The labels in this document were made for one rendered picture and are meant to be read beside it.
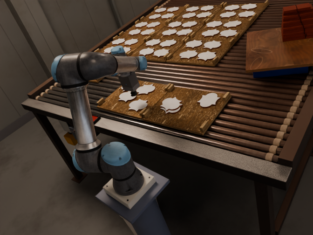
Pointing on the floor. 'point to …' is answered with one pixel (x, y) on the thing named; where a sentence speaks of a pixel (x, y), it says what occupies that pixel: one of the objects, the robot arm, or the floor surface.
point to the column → (142, 207)
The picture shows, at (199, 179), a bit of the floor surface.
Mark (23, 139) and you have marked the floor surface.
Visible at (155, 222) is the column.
